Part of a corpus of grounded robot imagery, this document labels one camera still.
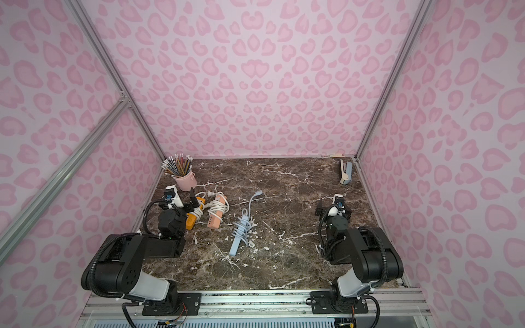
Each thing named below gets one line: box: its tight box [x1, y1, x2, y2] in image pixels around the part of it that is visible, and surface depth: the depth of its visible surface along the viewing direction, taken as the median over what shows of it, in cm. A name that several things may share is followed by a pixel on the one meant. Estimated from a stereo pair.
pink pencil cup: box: [161, 153, 198, 193], surface depth 103 cm
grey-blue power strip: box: [229, 215, 249, 257], surface depth 86 cm
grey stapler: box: [339, 159, 353, 186], surface depth 111 cm
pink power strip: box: [207, 194, 227, 229], surface depth 92 cm
